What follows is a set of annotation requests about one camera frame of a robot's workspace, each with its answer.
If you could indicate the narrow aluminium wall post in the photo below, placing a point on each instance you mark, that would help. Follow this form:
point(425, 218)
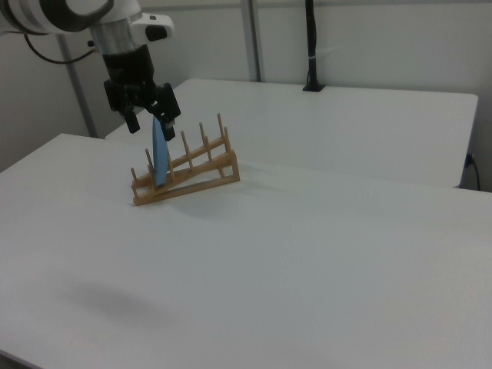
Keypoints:
point(78, 88)

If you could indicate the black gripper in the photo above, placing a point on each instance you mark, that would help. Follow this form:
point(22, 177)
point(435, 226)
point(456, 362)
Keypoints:
point(128, 71)

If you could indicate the wide aluminium wall post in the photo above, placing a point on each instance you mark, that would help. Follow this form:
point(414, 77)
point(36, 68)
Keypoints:
point(253, 38)

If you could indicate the wooden plate rack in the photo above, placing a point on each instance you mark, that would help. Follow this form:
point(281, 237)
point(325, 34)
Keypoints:
point(184, 177)

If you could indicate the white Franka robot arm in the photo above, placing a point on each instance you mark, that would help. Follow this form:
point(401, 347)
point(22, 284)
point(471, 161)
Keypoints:
point(115, 27)

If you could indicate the black pole with base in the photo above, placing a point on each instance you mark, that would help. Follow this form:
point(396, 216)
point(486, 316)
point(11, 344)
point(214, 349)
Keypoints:
point(312, 46)

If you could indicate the blue plate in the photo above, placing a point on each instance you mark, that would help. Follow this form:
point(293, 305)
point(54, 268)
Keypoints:
point(159, 153)

